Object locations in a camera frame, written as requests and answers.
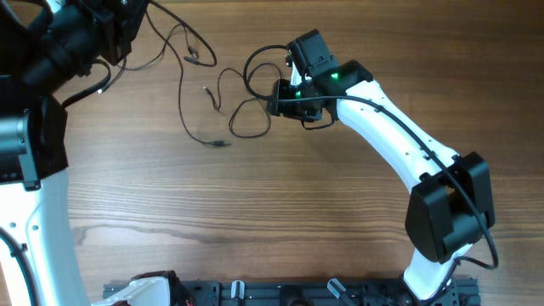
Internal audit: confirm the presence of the separated black cable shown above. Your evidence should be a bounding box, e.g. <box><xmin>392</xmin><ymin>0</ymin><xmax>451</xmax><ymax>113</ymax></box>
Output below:
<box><xmin>96</xmin><ymin>23</ymin><xmax>200</xmax><ymax>94</ymax></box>
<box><xmin>144</xmin><ymin>0</ymin><xmax>233</xmax><ymax>149</ymax></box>

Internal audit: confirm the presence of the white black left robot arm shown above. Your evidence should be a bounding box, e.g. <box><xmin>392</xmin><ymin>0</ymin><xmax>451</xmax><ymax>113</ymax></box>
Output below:
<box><xmin>1</xmin><ymin>0</ymin><xmax>148</xmax><ymax>305</ymax></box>

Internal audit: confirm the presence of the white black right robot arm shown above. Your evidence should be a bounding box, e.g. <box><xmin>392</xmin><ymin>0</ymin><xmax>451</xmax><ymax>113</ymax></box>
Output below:
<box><xmin>268</xmin><ymin>30</ymin><xmax>498</xmax><ymax>304</ymax></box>

